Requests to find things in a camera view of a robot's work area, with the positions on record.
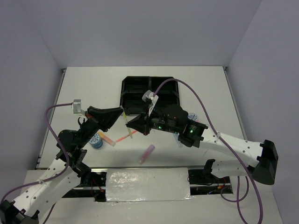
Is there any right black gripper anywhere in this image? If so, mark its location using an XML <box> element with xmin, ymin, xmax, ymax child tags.
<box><xmin>127</xmin><ymin>104</ymin><xmax>180</xmax><ymax>134</ymax></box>

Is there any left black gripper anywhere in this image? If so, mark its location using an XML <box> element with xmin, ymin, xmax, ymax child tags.
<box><xmin>78</xmin><ymin>106</ymin><xmax>125</xmax><ymax>147</ymax></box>

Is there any orange highlighter pen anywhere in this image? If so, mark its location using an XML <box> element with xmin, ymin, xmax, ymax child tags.
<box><xmin>116</xmin><ymin>130</ymin><xmax>137</xmax><ymax>143</ymax></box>

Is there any yellow highlighter pen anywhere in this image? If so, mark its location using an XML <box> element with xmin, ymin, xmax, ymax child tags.
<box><xmin>122</xmin><ymin>111</ymin><xmax>134</xmax><ymax>139</ymax></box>

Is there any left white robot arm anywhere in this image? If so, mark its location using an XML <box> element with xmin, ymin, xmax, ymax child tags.
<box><xmin>0</xmin><ymin>106</ymin><xmax>123</xmax><ymax>224</ymax></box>

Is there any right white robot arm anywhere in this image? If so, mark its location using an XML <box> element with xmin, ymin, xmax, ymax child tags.
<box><xmin>126</xmin><ymin>105</ymin><xmax>278</xmax><ymax>185</ymax></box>

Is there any orange glue stick left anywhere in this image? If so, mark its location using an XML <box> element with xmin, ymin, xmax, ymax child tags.
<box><xmin>97</xmin><ymin>131</ymin><xmax>116</xmax><ymax>147</ymax></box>

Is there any purple glue stick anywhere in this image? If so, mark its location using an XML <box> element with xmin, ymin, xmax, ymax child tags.
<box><xmin>139</xmin><ymin>145</ymin><xmax>155</xmax><ymax>165</ymax></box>

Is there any blue glue stick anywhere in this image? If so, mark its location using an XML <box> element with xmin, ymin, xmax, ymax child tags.
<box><xmin>173</xmin><ymin>133</ymin><xmax>183</xmax><ymax>147</ymax></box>

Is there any black four-compartment organizer tray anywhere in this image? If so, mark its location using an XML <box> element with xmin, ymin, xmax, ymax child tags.
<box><xmin>120</xmin><ymin>76</ymin><xmax>180</xmax><ymax>115</ymax></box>

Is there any silver tape sheet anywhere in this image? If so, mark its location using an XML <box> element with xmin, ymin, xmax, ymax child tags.
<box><xmin>106</xmin><ymin>168</ymin><xmax>192</xmax><ymax>202</ymax></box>

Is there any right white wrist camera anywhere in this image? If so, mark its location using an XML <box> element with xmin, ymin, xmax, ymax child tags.
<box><xmin>142</xmin><ymin>90</ymin><xmax>159</xmax><ymax>116</ymax></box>

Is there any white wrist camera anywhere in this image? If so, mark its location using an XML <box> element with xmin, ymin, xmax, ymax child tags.
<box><xmin>142</xmin><ymin>90</ymin><xmax>159</xmax><ymax>116</ymax></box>
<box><xmin>72</xmin><ymin>99</ymin><xmax>81</xmax><ymax>115</ymax></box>

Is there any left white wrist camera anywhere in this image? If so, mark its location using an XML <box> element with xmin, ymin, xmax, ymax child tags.
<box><xmin>72</xmin><ymin>99</ymin><xmax>81</xmax><ymax>115</ymax></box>

